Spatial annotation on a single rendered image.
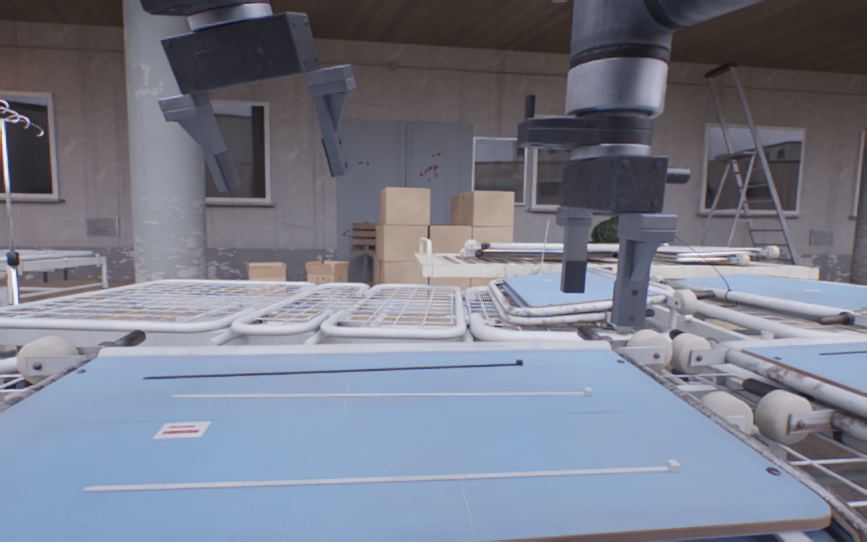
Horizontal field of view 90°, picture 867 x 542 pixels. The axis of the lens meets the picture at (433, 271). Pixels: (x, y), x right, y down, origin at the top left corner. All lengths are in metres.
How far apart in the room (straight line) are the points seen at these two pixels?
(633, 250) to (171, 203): 4.29
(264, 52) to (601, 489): 0.46
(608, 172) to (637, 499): 0.26
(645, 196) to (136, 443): 0.49
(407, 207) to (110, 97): 4.74
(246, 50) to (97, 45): 7.18
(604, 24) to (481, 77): 6.32
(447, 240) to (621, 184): 3.51
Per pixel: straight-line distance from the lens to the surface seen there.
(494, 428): 0.44
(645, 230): 0.39
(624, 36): 0.46
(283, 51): 0.46
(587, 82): 0.46
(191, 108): 0.53
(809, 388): 0.75
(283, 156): 6.49
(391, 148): 6.33
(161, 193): 4.52
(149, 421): 0.50
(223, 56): 0.49
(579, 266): 0.55
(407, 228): 3.81
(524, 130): 0.45
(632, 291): 0.42
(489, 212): 4.01
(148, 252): 4.57
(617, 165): 0.42
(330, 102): 0.47
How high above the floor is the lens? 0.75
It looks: 5 degrees down
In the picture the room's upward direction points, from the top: 1 degrees clockwise
